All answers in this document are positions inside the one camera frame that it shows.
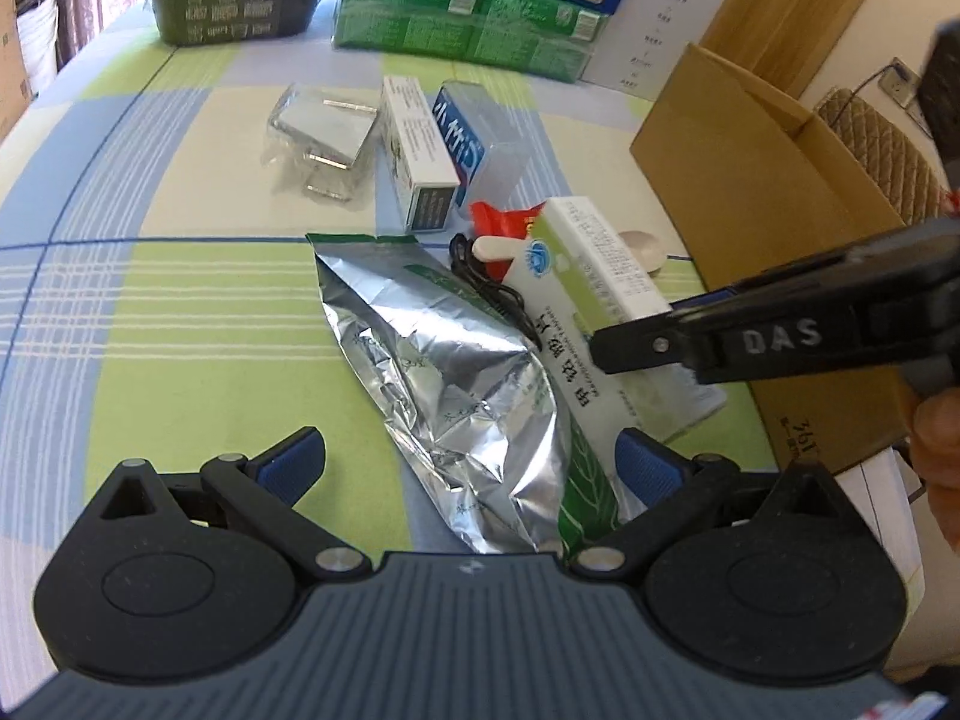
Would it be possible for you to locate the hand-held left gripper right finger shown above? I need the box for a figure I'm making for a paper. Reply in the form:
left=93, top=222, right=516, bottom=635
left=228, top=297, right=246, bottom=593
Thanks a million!
left=570, top=426, right=845, bottom=584

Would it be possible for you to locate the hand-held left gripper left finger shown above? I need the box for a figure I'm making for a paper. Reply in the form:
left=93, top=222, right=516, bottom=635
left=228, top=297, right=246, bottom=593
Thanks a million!
left=97, top=426, right=372, bottom=584

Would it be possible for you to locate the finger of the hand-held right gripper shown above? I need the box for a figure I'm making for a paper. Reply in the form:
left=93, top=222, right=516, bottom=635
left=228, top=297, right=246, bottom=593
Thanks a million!
left=589, top=309, right=734, bottom=380

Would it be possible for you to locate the large white green medicine box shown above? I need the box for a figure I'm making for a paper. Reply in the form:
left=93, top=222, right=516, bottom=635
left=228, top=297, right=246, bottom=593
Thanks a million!
left=501, top=196, right=728, bottom=442

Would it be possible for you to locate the brown cardboard box flap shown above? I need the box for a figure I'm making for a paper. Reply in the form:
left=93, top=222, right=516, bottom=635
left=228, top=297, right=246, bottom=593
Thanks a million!
left=630, top=41, right=931, bottom=473

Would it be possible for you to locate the silver foil bag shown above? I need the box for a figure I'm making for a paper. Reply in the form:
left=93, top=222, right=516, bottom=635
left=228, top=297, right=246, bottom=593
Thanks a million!
left=306, top=232, right=623, bottom=556

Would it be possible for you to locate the red candy wrapper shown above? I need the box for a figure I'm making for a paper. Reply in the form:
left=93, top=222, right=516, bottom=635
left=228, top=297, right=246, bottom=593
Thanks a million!
left=469, top=201, right=552, bottom=242

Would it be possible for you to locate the desktop with checkered tablecloth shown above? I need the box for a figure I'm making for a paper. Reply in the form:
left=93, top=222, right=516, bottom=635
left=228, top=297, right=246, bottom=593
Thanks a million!
left=0, top=0, right=923, bottom=691

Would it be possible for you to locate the person's right hand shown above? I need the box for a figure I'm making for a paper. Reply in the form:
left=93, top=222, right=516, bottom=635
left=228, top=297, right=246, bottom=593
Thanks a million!
left=909, top=390, right=960, bottom=541

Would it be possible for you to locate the brown quilted chair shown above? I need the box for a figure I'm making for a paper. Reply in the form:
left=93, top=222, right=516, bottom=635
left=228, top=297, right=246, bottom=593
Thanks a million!
left=814, top=86, right=953, bottom=226

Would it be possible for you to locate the white paddle-shaped gadget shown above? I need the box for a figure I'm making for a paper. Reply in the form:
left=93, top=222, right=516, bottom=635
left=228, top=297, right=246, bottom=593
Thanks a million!
left=469, top=229, right=667, bottom=276

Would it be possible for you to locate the white paper sheet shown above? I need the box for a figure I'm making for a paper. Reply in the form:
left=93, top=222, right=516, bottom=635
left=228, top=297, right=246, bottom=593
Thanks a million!
left=829, top=450, right=931, bottom=683

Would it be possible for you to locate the clear plastic box blue label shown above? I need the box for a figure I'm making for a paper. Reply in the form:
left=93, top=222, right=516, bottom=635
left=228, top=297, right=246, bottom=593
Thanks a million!
left=431, top=81, right=535, bottom=200

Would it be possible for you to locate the slim white medicine box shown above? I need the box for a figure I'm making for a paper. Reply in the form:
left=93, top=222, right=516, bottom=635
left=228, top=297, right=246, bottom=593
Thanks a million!
left=379, top=75, right=460, bottom=235

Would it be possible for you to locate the wooden door panel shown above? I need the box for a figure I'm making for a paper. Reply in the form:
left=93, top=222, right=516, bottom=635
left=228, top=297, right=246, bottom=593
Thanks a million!
left=675, top=0, right=901, bottom=98

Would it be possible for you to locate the white cardboard box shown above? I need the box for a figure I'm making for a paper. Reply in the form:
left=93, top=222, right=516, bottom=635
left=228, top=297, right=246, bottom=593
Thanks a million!
left=581, top=0, right=725, bottom=100

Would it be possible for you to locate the clear bag of metal frames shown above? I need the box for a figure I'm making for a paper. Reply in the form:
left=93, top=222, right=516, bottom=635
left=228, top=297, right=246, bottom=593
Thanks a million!
left=259, top=84, right=380, bottom=205

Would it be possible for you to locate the green carton pack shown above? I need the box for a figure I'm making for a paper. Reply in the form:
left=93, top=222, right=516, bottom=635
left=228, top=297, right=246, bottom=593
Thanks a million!
left=332, top=0, right=610, bottom=83

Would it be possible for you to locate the brown cardboard storage box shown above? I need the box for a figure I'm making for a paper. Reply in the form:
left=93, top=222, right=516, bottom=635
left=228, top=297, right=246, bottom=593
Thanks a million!
left=0, top=0, right=38, bottom=143

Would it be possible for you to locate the white bin with dark liner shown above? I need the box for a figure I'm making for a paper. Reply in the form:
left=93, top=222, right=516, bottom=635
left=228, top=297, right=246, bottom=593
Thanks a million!
left=15, top=0, right=65, bottom=91

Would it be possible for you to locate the black cord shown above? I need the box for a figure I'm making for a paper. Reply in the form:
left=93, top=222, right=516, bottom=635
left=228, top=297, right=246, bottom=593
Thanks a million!
left=448, top=234, right=545, bottom=350

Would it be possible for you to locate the wall socket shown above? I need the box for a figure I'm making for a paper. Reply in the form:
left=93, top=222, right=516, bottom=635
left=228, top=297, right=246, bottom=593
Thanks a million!
left=881, top=56, right=923, bottom=110

